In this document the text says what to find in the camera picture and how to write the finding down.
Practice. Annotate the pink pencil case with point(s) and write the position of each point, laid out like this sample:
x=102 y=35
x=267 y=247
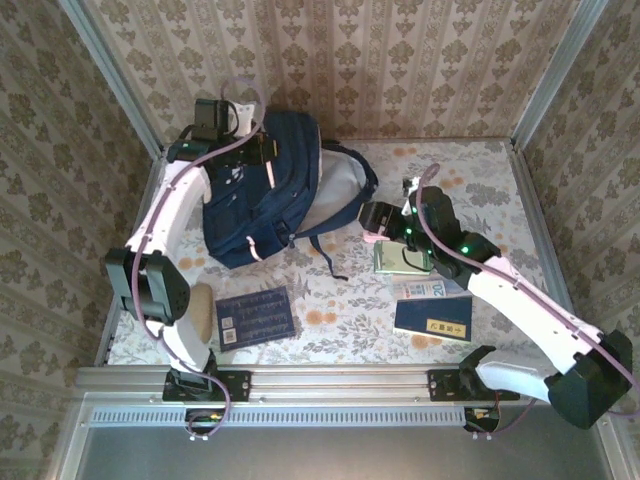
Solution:
x=374 y=237

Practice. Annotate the green notebook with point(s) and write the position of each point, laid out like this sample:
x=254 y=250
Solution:
x=387 y=260

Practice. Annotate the navy blue backpack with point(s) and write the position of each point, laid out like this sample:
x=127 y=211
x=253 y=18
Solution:
x=260 y=200

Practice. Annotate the navy book with yellow label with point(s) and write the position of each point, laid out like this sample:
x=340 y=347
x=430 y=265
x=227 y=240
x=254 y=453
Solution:
x=425 y=315

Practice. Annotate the navy book with two barcodes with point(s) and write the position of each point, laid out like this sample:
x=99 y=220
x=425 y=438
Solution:
x=255 y=320

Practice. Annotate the beige oval pouch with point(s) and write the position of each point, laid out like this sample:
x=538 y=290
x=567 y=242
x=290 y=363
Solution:
x=201 y=310

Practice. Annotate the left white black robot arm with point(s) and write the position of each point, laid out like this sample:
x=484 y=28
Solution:
x=165 y=210

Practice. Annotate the grey metal sheet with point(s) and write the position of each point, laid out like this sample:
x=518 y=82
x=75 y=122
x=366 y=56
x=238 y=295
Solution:
x=350 y=455

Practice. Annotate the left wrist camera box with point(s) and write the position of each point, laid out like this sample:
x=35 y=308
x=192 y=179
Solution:
x=245 y=117

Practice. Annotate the aluminium frame post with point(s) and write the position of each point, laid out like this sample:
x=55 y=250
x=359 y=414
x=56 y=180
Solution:
x=555 y=75
x=115 y=85

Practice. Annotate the aluminium front rail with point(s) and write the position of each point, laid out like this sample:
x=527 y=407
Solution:
x=340 y=385

